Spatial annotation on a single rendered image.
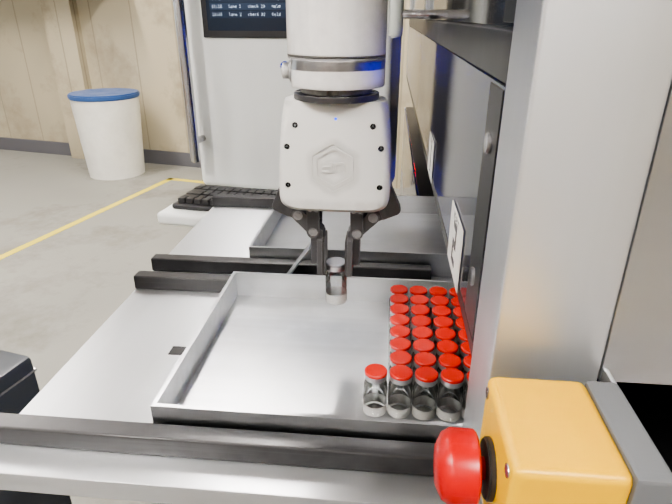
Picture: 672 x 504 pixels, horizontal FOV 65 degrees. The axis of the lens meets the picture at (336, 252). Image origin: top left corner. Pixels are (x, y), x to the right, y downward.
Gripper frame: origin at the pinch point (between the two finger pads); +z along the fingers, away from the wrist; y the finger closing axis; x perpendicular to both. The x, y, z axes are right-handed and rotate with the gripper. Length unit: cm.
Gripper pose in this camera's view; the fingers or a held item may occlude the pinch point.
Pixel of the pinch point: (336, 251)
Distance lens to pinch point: 52.8
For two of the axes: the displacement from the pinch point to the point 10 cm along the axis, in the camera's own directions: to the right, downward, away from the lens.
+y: 10.0, 0.4, -0.9
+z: 0.0, 9.1, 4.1
